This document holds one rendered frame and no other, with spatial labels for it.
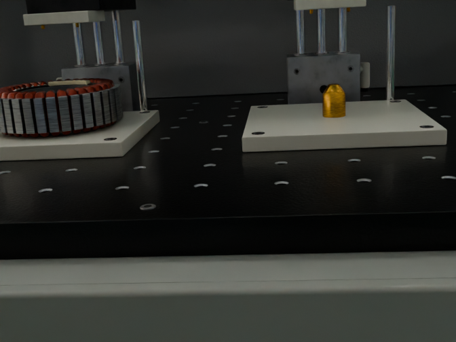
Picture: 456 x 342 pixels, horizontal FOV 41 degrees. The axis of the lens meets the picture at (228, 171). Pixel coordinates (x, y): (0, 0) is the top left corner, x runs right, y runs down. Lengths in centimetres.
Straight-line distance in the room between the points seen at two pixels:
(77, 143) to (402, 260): 27
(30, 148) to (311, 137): 22
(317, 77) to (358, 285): 38
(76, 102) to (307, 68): 25
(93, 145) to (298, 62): 26
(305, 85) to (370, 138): 20
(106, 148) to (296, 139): 15
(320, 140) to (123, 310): 22
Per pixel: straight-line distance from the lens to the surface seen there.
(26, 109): 51
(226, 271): 31
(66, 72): 68
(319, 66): 64
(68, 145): 48
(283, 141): 45
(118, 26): 68
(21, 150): 50
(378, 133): 46
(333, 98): 52
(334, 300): 29
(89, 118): 51
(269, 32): 77
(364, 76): 66
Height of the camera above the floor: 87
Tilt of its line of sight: 15 degrees down
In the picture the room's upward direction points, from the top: 3 degrees counter-clockwise
